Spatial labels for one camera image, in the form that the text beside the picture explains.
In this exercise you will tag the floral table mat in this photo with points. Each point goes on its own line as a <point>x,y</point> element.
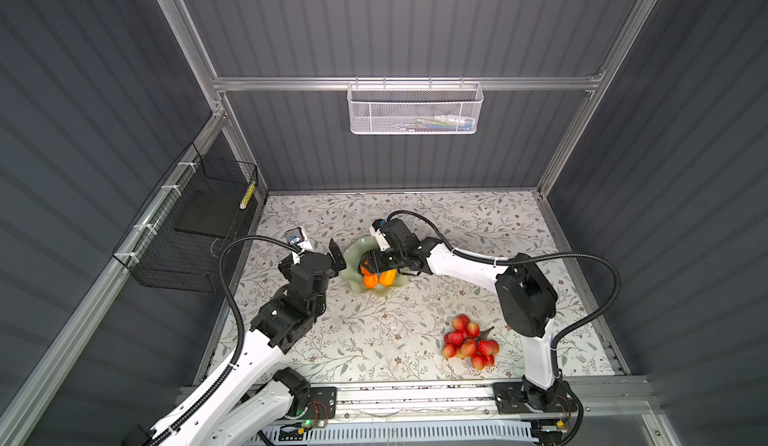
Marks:
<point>399,336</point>

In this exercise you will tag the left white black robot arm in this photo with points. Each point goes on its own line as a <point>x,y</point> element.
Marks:
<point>216,412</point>

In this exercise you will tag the yellow marker in basket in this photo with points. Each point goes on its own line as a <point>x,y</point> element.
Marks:
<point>243,204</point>

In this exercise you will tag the green scalloped fruit bowl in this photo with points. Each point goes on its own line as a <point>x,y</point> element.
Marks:
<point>359,272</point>

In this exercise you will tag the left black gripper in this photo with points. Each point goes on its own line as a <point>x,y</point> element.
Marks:
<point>335,258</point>

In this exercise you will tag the black wire basket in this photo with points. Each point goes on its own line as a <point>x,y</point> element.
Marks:
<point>177,242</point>

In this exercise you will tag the large fake orange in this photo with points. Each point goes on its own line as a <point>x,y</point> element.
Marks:
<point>369,274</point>

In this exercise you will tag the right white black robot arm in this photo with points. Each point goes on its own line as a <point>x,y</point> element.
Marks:
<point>527,299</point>

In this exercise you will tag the red fake grape bunch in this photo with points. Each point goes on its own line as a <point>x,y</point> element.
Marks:
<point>467,340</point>

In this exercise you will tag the yellow fake squash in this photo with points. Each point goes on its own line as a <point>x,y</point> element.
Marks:
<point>387,278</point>

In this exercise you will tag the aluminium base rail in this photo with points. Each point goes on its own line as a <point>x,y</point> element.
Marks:
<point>481,399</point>

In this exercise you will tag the white wire mesh basket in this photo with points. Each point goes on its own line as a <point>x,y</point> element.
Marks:
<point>414,109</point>

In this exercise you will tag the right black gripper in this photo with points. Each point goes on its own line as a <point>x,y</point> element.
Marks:
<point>375,261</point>

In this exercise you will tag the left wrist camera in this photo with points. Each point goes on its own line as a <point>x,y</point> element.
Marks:
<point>297,238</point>

